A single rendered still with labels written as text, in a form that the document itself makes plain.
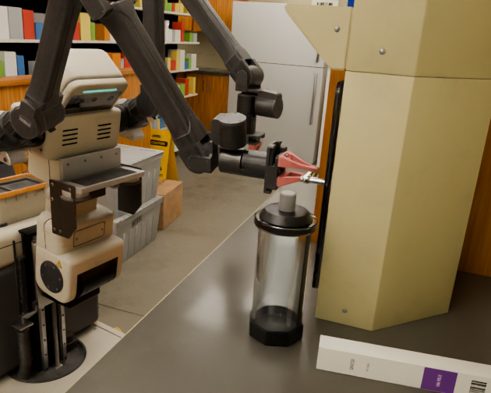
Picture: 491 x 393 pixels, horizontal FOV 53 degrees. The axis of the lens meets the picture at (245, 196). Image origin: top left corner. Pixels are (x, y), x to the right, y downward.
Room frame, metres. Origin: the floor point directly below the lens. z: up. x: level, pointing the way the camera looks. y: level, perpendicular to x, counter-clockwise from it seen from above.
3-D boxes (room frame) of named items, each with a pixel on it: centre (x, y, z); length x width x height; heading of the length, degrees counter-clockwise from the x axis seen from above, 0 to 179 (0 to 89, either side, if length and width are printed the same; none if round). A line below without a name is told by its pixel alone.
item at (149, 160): (3.10, 0.86, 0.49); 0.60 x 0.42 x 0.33; 162
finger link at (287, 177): (0.98, -0.10, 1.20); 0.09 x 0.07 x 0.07; 72
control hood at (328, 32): (1.02, -0.15, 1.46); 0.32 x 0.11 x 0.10; 162
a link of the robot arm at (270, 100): (1.37, -0.02, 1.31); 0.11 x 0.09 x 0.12; 60
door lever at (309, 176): (0.95, -0.14, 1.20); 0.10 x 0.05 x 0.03; 161
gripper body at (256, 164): (1.00, -0.03, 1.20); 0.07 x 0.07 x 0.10; 72
